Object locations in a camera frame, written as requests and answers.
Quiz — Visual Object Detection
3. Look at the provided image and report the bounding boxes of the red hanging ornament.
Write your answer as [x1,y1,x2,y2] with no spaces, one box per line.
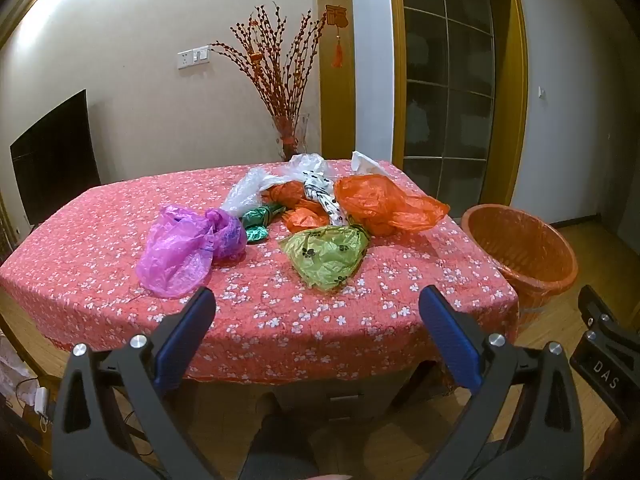
[325,4,349,68]

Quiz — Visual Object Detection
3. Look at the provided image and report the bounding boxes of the red berry branches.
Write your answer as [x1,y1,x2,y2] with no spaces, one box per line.
[210,2,328,136]

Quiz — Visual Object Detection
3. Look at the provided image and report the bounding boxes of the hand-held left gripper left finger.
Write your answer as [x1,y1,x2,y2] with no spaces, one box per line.
[52,286,217,480]

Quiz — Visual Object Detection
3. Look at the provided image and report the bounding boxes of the purple plastic bag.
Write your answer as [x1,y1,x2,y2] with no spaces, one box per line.
[136,205,247,298]

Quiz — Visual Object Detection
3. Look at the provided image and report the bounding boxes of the wooden door frame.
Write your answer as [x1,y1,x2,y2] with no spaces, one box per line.
[386,0,529,206]

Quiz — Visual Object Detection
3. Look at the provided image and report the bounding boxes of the black and white patterned bag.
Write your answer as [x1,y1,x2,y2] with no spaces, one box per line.
[303,172,348,228]

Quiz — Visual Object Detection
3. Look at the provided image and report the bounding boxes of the small orange plastic bag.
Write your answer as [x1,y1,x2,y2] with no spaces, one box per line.
[262,182,331,233]

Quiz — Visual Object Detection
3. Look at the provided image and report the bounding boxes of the black television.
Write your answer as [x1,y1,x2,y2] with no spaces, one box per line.
[10,89,103,226]

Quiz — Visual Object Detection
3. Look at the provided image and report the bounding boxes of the orange plastic basket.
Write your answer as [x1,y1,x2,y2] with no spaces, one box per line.
[461,204,578,311]

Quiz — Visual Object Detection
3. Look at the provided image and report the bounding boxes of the yellow-green printed plastic bag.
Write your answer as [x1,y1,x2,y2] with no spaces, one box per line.
[279,225,371,291]

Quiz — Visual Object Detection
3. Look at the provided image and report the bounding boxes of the glass vase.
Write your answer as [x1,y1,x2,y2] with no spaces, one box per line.
[272,112,311,163]

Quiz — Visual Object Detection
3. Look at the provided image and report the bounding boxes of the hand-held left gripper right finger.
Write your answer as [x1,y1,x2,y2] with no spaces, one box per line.
[419,285,583,480]

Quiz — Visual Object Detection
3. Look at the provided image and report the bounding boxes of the large orange plastic bag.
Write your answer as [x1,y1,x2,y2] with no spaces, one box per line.
[334,174,451,237]

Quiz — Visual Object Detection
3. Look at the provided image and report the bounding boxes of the clear knotted plastic bag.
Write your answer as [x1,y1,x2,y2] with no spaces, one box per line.
[222,167,281,216]

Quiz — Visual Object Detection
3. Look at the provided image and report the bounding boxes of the translucent white plastic bag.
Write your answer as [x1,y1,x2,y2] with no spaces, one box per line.
[280,152,331,186]

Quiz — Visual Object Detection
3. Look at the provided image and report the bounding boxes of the dark green plastic bag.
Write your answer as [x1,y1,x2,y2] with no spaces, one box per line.
[242,203,286,244]

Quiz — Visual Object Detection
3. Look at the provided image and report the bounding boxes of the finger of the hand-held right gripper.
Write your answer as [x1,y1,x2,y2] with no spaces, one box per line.
[577,285,640,366]

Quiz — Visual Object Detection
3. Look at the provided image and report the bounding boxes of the glass panel door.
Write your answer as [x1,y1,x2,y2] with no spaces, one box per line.
[401,0,512,201]

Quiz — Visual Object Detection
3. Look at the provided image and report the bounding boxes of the red floral tablecloth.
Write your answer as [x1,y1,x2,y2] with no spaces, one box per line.
[0,159,521,386]

